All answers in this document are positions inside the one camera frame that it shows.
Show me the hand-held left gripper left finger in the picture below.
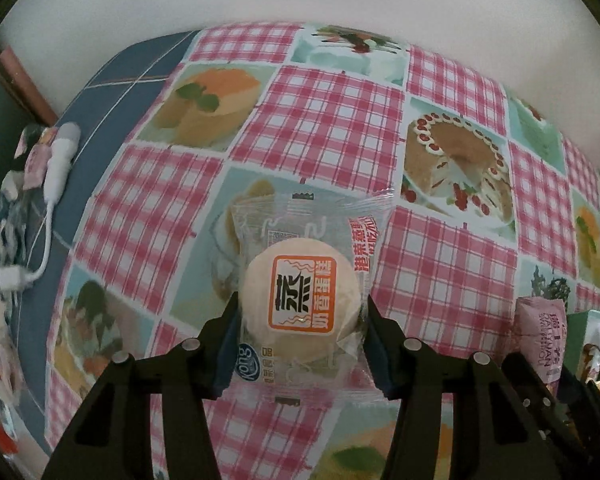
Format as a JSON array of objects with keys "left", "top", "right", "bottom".
[{"left": 40, "top": 295, "right": 243, "bottom": 480}]

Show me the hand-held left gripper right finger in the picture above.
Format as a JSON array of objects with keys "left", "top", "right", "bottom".
[{"left": 365, "top": 296, "right": 551, "bottom": 480}]

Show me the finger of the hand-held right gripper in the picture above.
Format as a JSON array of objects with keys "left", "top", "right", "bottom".
[
  {"left": 555, "top": 370, "right": 600, "bottom": 438},
  {"left": 500, "top": 352, "right": 596, "bottom": 467}
]

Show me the pink fruit print snack packet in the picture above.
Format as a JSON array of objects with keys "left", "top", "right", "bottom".
[{"left": 511, "top": 296, "right": 566, "bottom": 396}]

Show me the clear round steamed cake packet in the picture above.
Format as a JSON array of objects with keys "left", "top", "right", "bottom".
[{"left": 230, "top": 191, "right": 396, "bottom": 408}]

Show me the beige printed paper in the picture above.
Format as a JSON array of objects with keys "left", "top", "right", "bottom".
[{"left": 0, "top": 280, "right": 27, "bottom": 403}]

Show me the pink checked printed tablecloth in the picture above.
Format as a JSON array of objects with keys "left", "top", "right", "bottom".
[{"left": 45, "top": 22, "right": 600, "bottom": 480}]

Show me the dark patterned pouch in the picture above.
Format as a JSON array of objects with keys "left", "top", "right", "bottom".
[{"left": 0, "top": 127, "right": 46, "bottom": 281}]

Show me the small pink sachet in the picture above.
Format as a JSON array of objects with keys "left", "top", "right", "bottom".
[{"left": 22, "top": 127, "right": 58, "bottom": 191}]

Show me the pink brown board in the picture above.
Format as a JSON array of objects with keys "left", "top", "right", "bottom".
[{"left": 0, "top": 47, "right": 58, "bottom": 126}]

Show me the white corded device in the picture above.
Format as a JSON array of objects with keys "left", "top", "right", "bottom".
[{"left": 0, "top": 122, "right": 81, "bottom": 291}]

